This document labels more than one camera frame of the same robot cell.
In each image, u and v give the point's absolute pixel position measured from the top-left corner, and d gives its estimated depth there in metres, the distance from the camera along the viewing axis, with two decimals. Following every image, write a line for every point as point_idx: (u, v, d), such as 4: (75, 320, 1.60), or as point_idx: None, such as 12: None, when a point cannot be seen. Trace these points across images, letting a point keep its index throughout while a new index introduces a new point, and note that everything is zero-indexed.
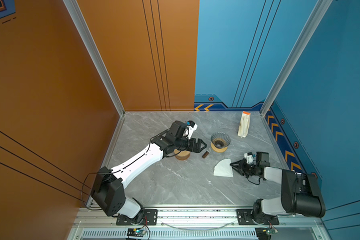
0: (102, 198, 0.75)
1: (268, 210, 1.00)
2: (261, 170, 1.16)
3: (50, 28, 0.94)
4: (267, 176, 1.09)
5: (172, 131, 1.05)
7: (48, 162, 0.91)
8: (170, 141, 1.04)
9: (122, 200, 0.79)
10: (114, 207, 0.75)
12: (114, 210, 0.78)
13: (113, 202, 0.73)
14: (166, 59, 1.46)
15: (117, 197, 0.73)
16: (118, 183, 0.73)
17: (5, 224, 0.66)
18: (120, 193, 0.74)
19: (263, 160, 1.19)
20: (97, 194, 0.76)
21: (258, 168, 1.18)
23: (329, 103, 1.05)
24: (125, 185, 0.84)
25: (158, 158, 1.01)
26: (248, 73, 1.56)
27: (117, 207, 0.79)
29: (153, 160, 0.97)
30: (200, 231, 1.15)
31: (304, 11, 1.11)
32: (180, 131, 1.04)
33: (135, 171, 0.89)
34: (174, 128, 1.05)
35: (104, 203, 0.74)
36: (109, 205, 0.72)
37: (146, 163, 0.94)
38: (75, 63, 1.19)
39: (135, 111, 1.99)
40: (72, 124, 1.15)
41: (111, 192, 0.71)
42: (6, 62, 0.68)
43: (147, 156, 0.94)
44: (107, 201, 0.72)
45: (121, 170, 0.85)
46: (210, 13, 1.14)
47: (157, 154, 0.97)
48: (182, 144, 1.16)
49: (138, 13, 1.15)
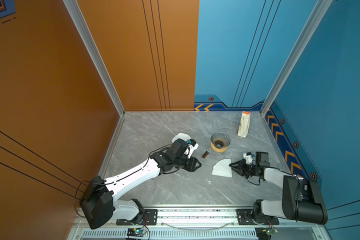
0: (90, 208, 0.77)
1: (269, 211, 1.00)
2: (262, 170, 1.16)
3: (50, 29, 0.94)
4: (267, 178, 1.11)
5: (172, 149, 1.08)
7: (48, 162, 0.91)
8: (168, 159, 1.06)
9: (109, 215, 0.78)
10: (99, 220, 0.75)
12: (99, 223, 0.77)
13: (99, 215, 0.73)
14: (166, 59, 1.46)
15: (104, 210, 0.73)
16: (108, 196, 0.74)
17: (5, 224, 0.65)
18: (108, 207, 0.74)
19: (263, 160, 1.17)
20: (86, 204, 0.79)
21: (258, 169, 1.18)
23: (329, 103, 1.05)
24: (115, 198, 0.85)
25: (153, 175, 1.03)
26: (248, 73, 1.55)
27: (102, 221, 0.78)
29: (149, 176, 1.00)
30: (200, 231, 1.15)
31: (304, 10, 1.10)
32: (180, 150, 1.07)
33: (128, 186, 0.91)
34: (175, 147, 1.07)
35: (91, 214, 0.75)
36: (95, 217, 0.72)
37: (141, 178, 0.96)
38: (75, 63, 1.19)
39: (135, 111, 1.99)
40: (72, 124, 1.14)
41: (99, 203, 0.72)
42: (6, 62, 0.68)
43: (144, 172, 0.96)
44: (93, 212, 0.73)
45: (114, 183, 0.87)
46: (210, 13, 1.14)
47: (154, 170, 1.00)
48: (181, 163, 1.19)
49: (138, 12, 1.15)
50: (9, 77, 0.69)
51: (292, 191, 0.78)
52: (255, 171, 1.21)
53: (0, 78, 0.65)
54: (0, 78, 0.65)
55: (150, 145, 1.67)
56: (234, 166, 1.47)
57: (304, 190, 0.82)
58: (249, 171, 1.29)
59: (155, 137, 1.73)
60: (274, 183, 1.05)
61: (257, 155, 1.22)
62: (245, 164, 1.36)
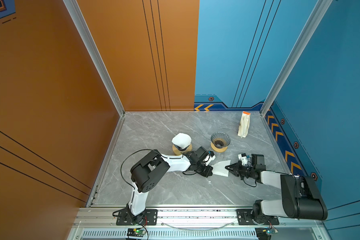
0: (142, 174, 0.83)
1: (269, 210, 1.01)
2: (258, 174, 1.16)
3: (50, 30, 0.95)
4: (264, 181, 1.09)
5: (197, 153, 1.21)
7: (47, 161, 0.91)
8: (193, 160, 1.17)
9: (156, 183, 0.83)
10: (149, 185, 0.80)
12: (147, 188, 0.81)
13: (154, 179, 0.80)
14: (166, 59, 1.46)
15: (160, 176, 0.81)
16: (167, 164, 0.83)
17: (5, 224, 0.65)
18: (163, 174, 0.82)
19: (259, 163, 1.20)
20: (140, 169, 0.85)
21: (255, 172, 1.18)
23: (330, 103, 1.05)
24: None
25: (182, 169, 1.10)
26: (248, 73, 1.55)
27: (147, 189, 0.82)
29: (185, 166, 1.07)
30: (200, 231, 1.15)
31: (303, 12, 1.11)
32: (203, 155, 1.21)
33: (170, 168, 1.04)
34: (199, 151, 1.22)
35: (145, 177, 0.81)
36: (150, 179, 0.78)
37: (182, 165, 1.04)
38: (75, 64, 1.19)
39: (135, 111, 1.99)
40: (72, 124, 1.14)
41: (160, 167, 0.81)
42: (6, 63, 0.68)
43: (184, 161, 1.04)
44: (150, 174, 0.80)
45: (167, 157, 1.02)
46: (210, 13, 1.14)
47: (188, 163, 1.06)
48: (199, 168, 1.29)
49: (138, 13, 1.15)
50: (10, 78, 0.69)
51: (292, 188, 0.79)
52: (252, 174, 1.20)
53: (0, 78, 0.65)
54: (0, 79, 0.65)
55: (150, 145, 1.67)
56: (228, 167, 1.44)
57: (301, 188, 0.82)
58: (246, 173, 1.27)
59: (155, 137, 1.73)
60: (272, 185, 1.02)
61: (254, 157, 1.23)
62: (241, 166, 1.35)
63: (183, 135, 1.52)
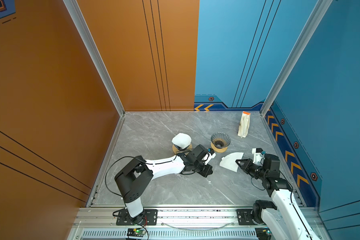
0: (126, 183, 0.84)
1: (268, 223, 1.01)
2: (270, 185, 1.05)
3: (50, 29, 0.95)
4: (275, 199, 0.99)
5: (194, 152, 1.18)
7: (47, 161, 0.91)
8: (190, 160, 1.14)
9: (140, 192, 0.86)
10: (132, 195, 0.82)
12: (131, 198, 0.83)
13: (138, 189, 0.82)
14: (166, 59, 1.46)
15: (144, 185, 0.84)
16: (151, 174, 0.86)
17: (6, 224, 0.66)
18: (147, 183, 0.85)
19: (272, 169, 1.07)
20: (123, 178, 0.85)
21: (267, 182, 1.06)
23: (330, 103, 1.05)
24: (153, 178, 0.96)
25: (176, 172, 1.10)
26: (248, 73, 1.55)
27: (132, 198, 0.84)
29: (175, 170, 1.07)
30: (200, 231, 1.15)
31: (303, 12, 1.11)
32: (201, 154, 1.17)
33: (161, 173, 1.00)
34: (198, 150, 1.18)
35: (128, 187, 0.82)
36: (134, 189, 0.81)
37: (171, 169, 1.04)
38: (75, 64, 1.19)
39: (135, 111, 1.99)
40: (72, 124, 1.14)
41: (143, 178, 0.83)
42: (6, 63, 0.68)
43: (174, 165, 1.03)
44: (133, 184, 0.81)
45: (153, 165, 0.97)
46: (210, 13, 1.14)
47: (180, 166, 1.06)
48: (197, 168, 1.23)
49: (138, 13, 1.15)
50: (10, 77, 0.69)
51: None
52: (262, 180, 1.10)
53: (0, 78, 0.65)
54: (1, 79, 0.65)
55: (150, 145, 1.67)
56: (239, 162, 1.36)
57: None
58: (256, 173, 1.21)
59: (155, 137, 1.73)
60: (281, 208, 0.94)
61: (267, 160, 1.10)
62: (251, 165, 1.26)
63: (183, 135, 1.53)
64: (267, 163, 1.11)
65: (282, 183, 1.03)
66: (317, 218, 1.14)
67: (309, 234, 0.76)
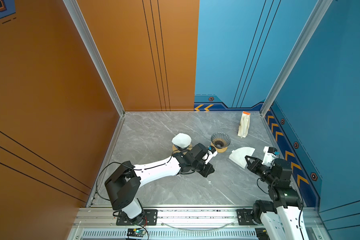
0: (115, 189, 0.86)
1: (266, 225, 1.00)
2: (278, 195, 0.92)
3: (51, 29, 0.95)
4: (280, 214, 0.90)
5: (192, 152, 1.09)
7: (47, 161, 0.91)
8: (188, 161, 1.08)
9: (129, 199, 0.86)
10: (121, 202, 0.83)
12: (121, 205, 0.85)
13: (124, 197, 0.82)
14: (166, 60, 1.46)
15: (130, 192, 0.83)
16: (137, 180, 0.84)
17: (5, 224, 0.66)
18: (133, 190, 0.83)
19: (282, 178, 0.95)
20: (113, 184, 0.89)
21: (275, 191, 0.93)
23: (329, 103, 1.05)
24: (142, 184, 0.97)
25: (173, 173, 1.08)
26: (248, 73, 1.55)
27: (122, 205, 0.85)
29: (170, 173, 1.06)
30: (200, 231, 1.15)
31: (303, 12, 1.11)
32: (200, 154, 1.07)
33: (154, 177, 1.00)
34: (196, 150, 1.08)
35: (116, 194, 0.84)
36: (120, 197, 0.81)
37: (163, 173, 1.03)
38: (76, 64, 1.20)
39: (135, 111, 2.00)
40: (72, 124, 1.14)
41: (128, 185, 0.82)
42: (6, 63, 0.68)
43: (167, 168, 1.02)
44: (120, 192, 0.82)
45: (142, 170, 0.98)
46: (209, 13, 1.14)
47: (175, 168, 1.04)
48: (197, 167, 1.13)
49: (138, 13, 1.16)
50: (10, 77, 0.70)
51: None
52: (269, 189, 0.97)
53: (0, 78, 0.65)
54: (1, 79, 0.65)
55: (150, 145, 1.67)
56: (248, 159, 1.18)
57: None
58: (263, 176, 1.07)
59: (155, 137, 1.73)
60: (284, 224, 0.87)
61: (277, 168, 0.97)
62: (260, 168, 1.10)
63: (183, 135, 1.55)
64: (278, 170, 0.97)
65: (292, 197, 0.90)
66: (317, 218, 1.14)
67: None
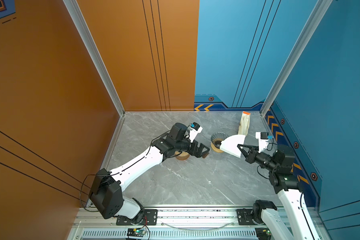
0: (99, 200, 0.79)
1: (267, 222, 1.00)
2: (278, 180, 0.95)
3: (50, 29, 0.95)
4: (282, 198, 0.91)
5: (172, 134, 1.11)
7: (47, 161, 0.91)
8: (170, 144, 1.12)
9: (119, 203, 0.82)
10: (111, 209, 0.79)
12: (112, 212, 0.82)
13: (111, 205, 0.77)
14: (166, 59, 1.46)
15: (115, 198, 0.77)
16: (117, 185, 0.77)
17: (6, 224, 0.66)
18: (119, 195, 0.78)
19: (284, 165, 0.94)
20: (95, 196, 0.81)
21: (274, 177, 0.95)
23: (329, 104, 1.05)
24: (124, 187, 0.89)
25: (158, 162, 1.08)
26: (248, 73, 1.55)
27: (113, 210, 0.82)
29: (153, 163, 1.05)
30: (200, 231, 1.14)
31: (303, 12, 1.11)
32: (180, 134, 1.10)
33: (137, 171, 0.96)
34: (174, 132, 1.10)
35: (102, 205, 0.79)
36: (106, 207, 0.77)
37: (145, 166, 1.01)
38: (75, 64, 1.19)
39: (135, 111, 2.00)
40: (72, 124, 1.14)
41: (109, 194, 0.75)
42: (7, 64, 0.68)
43: (148, 159, 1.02)
44: (104, 202, 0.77)
45: (120, 173, 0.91)
46: (210, 13, 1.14)
47: (156, 158, 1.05)
48: (183, 146, 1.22)
49: (138, 13, 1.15)
50: (10, 78, 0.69)
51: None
52: (270, 176, 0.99)
53: (0, 78, 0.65)
54: (1, 79, 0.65)
55: None
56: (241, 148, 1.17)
57: None
58: (263, 165, 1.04)
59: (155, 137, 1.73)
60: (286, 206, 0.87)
61: (280, 155, 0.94)
62: (258, 158, 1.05)
63: None
64: (281, 157, 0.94)
65: (292, 181, 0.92)
66: (317, 218, 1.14)
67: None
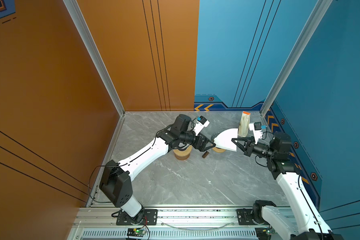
0: (110, 190, 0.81)
1: (269, 219, 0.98)
2: (276, 166, 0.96)
3: (50, 29, 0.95)
4: (281, 183, 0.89)
5: (176, 125, 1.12)
7: (48, 161, 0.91)
8: (174, 135, 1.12)
9: (128, 193, 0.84)
10: (122, 199, 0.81)
12: (122, 201, 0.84)
13: (121, 194, 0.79)
14: (166, 59, 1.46)
15: (125, 188, 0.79)
16: (126, 175, 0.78)
17: (6, 224, 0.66)
18: (128, 185, 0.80)
19: (281, 151, 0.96)
20: (106, 186, 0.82)
21: (272, 163, 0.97)
23: (329, 104, 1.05)
24: (133, 177, 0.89)
25: (164, 152, 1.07)
26: (248, 73, 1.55)
27: (123, 200, 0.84)
29: (159, 154, 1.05)
30: (200, 231, 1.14)
31: (303, 12, 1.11)
32: (184, 125, 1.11)
33: (144, 161, 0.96)
34: (179, 122, 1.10)
35: (113, 194, 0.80)
36: (117, 197, 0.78)
37: (152, 157, 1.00)
38: (75, 64, 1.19)
39: (135, 111, 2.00)
40: (72, 124, 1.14)
41: (119, 183, 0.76)
42: (7, 64, 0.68)
43: (154, 150, 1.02)
44: (115, 192, 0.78)
45: (128, 164, 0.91)
46: (210, 13, 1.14)
47: (162, 148, 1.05)
48: (188, 139, 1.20)
49: (138, 12, 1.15)
50: (10, 78, 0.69)
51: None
52: (268, 163, 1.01)
53: (0, 78, 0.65)
54: (1, 79, 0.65)
55: None
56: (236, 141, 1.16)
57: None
58: (260, 153, 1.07)
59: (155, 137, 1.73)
60: (286, 190, 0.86)
61: (276, 141, 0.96)
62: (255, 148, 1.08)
63: None
64: (277, 143, 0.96)
65: (289, 166, 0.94)
66: None
67: (317, 221, 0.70)
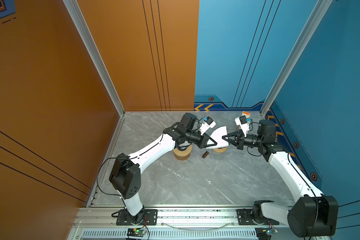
0: (120, 182, 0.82)
1: (269, 214, 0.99)
2: (267, 148, 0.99)
3: (50, 29, 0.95)
4: (274, 163, 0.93)
5: (182, 123, 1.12)
7: (47, 161, 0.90)
8: (180, 132, 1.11)
9: (137, 186, 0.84)
10: (131, 190, 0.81)
12: (131, 194, 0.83)
13: (130, 186, 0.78)
14: (166, 59, 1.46)
15: (135, 180, 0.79)
16: (136, 167, 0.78)
17: (5, 224, 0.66)
18: (138, 177, 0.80)
19: (268, 134, 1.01)
20: (116, 178, 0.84)
21: (263, 146, 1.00)
23: (329, 104, 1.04)
24: (142, 170, 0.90)
25: (170, 148, 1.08)
26: (248, 74, 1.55)
27: (132, 193, 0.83)
29: (167, 149, 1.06)
30: (200, 231, 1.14)
31: (303, 12, 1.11)
32: (190, 123, 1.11)
33: (152, 156, 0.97)
34: (185, 120, 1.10)
35: (123, 186, 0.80)
36: (126, 188, 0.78)
37: (160, 152, 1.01)
38: (75, 64, 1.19)
39: (135, 111, 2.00)
40: (72, 124, 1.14)
41: (129, 175, 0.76)
42: (8, 65, 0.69)
43: (162, 145, 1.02)
44: (125, 183, 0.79)
45: (138, 157, 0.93)
46: (210, 13, 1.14)
47: (170, 144, 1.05)
48: (193, 138, 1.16)
49: (138, 13, 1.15)
50: (10, 78, 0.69)
51: (307, 215, 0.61)
52: (259, 148, 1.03)
53: (0, 78, 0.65)
54: (1, 79, 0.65)
55: None
56: (226, 139, 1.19)
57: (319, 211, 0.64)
58: (252, 144, 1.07)
59: (155, 137, 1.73)
60: (279, 167, 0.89)
61: (262, 126, 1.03)
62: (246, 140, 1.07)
63: None
64: (263, 128, 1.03)
65: (278, 146, 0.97)
66: None
67: (310, 187, 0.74)
